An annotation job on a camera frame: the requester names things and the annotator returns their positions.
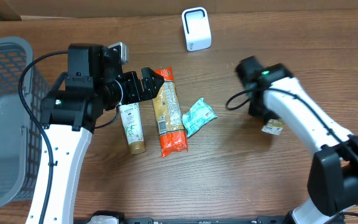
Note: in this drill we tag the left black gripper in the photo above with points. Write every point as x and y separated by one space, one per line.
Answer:
144 84

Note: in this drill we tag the white Pantene tube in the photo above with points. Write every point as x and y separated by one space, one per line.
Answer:
131 121

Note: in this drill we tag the spaghetti pack orange ends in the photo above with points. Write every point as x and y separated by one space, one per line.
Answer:
171 130

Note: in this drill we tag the teal snack packet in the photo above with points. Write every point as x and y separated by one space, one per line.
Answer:
199 115

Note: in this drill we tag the green yellow snack pouch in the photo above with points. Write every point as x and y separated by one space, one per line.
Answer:
273 126

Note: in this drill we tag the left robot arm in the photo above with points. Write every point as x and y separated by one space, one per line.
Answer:
94 83

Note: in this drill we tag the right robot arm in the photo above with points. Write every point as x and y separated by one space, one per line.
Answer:
274 93

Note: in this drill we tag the white barcode scanner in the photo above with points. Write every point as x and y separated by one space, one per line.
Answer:
196 29

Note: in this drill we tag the grey plastic basket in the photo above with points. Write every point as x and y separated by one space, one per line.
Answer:
20 140

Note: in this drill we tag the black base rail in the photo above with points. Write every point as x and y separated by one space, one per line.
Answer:
105 216

